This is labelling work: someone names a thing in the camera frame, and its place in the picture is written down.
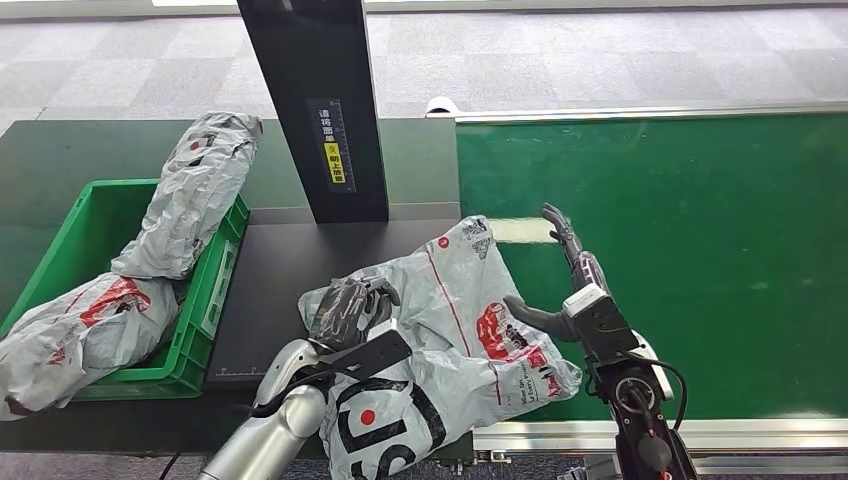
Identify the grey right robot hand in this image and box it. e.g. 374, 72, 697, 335
502, 202, 611, 344

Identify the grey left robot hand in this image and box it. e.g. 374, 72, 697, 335
307, 276, 403, 353

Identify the green conveyor belt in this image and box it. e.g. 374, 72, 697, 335
455, 113, 848, 423

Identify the black scanner platform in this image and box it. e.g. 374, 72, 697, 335
205, 202, 465, 391

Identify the black yellow column label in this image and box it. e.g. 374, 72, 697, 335
306, 97, 358, 195

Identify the long crumpled grey mailer bag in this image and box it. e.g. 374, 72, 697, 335
111, 111, 264, 281

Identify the black scanner column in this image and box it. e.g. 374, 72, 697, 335
237, 0, 391, 225

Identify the green plastic crate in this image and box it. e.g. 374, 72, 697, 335
0, 178, 251, 401

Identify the grey mailer bag, red print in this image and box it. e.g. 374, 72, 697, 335
0, 272, 181, 422

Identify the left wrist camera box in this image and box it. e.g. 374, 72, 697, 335
324, 329, 413, 384

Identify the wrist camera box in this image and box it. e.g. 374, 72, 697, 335
561, 283, 643, 366
324, 329, 413, 384

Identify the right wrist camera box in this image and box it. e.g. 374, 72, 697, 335
561, 283, 643, 366

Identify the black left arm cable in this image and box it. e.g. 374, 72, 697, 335
248, 367, 339, 420

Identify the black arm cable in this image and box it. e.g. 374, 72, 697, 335
248, 367, 339, 420
629, 354, 689, 432

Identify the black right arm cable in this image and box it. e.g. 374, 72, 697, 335
629, 354, 689, 432

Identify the aluminium conveyor side rail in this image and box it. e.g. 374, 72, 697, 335
427, 101, 848, 125
471, 415, 848, 478

